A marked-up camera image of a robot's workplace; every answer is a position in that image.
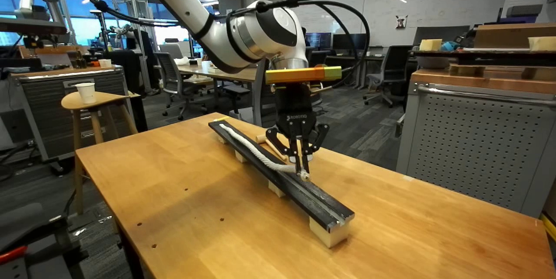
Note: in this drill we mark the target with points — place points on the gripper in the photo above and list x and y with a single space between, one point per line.
294 105

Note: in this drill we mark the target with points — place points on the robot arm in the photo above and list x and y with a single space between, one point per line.
186 3

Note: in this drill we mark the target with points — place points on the wooden stick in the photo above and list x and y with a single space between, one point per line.
273 145

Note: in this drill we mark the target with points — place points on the wooden support block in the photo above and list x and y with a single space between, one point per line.
221 139
328 235
240 156
276 190

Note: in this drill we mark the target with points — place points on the long wooden table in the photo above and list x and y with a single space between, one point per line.
226 72

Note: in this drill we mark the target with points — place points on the row of monitors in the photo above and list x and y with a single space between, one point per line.
336 41

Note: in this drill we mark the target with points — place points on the grey office chair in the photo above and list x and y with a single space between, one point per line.
173 77
393 68

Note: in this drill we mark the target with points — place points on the yellow sponge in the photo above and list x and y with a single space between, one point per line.
430 44
543 43

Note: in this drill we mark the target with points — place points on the grey perforated cabinet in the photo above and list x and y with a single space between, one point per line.
478 148

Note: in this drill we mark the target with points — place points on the small white cup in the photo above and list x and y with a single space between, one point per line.
105 63

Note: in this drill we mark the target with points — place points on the wooden stool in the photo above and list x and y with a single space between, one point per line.
93 101

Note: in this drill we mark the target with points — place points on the white paper cup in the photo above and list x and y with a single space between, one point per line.
86 93

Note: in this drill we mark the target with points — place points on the grey tool cabinet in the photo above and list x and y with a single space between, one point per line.
47 109

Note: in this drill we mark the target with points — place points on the black metal rail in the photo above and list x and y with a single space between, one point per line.
282 179

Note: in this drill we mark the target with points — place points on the small wall picture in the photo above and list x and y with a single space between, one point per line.
401 21

